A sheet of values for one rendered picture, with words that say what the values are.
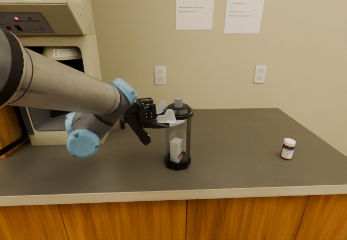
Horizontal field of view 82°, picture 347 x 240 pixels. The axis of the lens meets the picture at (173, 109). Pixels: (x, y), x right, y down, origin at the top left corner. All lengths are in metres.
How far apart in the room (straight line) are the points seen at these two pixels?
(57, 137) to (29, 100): 0.74
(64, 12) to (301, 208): 1.08
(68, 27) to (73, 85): 0.49
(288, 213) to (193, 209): 0.37
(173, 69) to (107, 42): 0.42
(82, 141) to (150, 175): 0.32
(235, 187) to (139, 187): 0.32
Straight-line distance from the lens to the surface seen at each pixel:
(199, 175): 0.77
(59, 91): 0.32
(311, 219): 1.04
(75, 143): 0.54
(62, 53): 0.92
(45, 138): 1.07
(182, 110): 0.67
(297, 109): 1.62
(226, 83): 1.34
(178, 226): 0.88
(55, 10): 0.78
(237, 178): 0.78
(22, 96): 0.29
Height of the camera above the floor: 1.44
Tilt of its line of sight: 23 degrees down
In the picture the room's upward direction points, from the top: straight up
